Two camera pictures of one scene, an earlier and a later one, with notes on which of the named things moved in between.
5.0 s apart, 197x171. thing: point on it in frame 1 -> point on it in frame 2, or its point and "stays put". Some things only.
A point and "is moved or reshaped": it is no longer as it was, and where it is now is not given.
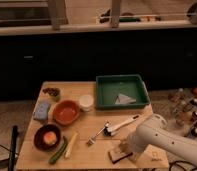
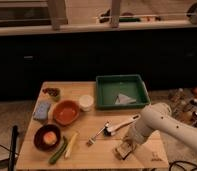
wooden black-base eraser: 118,156 is moved or reshaped
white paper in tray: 124,100 stays put
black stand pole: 13,149 stays put
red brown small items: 52,92 stays put
